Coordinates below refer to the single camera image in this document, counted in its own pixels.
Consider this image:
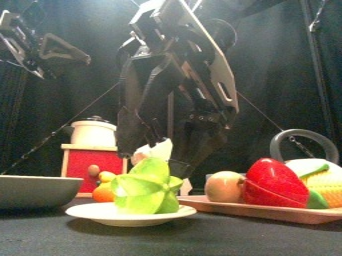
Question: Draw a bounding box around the white toy vegetable piece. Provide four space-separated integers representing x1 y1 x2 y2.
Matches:
130 137 175 166

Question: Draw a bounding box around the orange toy carrot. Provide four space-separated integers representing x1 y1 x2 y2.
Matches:
91 170 119 204

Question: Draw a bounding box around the beige toy onion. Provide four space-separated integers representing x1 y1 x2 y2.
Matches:
203 170 248 204

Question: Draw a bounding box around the white pot with lid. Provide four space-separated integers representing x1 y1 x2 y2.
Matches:
66 115 119 148

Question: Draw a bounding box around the green toy star fruit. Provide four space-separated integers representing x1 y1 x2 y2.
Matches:
110 157 185 215

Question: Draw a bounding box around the red toy bell pepper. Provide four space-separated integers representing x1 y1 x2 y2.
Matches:
242 157 312 209

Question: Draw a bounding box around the wooden tray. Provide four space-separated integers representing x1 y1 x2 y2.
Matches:
177 194 342 225

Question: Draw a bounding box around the white plate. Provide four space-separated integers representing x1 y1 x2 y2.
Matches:
65 201 198 228

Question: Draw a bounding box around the yellow toy corn cob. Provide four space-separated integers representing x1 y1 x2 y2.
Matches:
298 162 342 210

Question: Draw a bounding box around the grey bowl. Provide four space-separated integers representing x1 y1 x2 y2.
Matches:
0 175 86 211

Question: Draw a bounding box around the thin diagonal frame cable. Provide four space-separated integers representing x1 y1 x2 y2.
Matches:
236 91 286 133
0 82 122 176

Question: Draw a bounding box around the black frame pole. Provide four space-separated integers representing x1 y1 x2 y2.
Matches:
298 0 338 141

